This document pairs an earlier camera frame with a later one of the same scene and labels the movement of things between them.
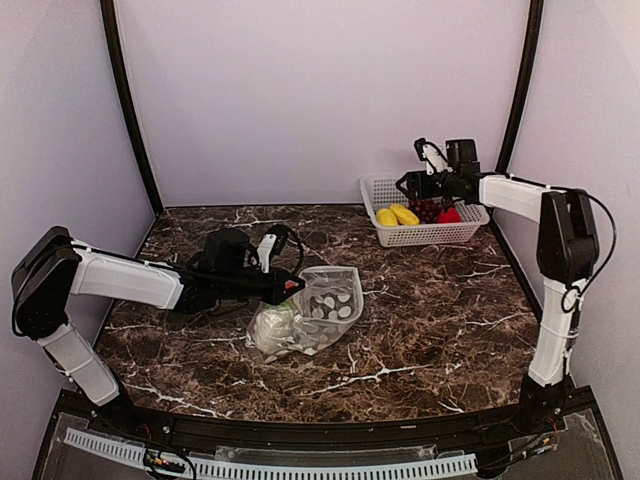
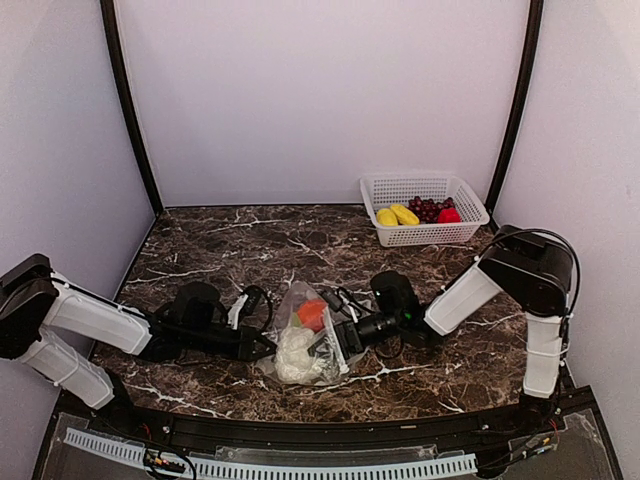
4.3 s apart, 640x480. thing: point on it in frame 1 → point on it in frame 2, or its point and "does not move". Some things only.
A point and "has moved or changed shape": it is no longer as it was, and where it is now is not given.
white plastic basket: x=383 y=191 does not move
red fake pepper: x=452 y=216 does not move
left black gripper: x=276 y=293 → x=245 y=344
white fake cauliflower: x=272 y=328 → x=295 y=364
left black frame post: x=124 y=89 does not move
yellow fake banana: x=404 y=215 does not move
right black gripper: x=414 y=178 → x=348 y=338
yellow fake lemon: x=386 y=217 does not move
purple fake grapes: x=427 y=210 does not move
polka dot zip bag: x=332 y=298 has moved or changed shape
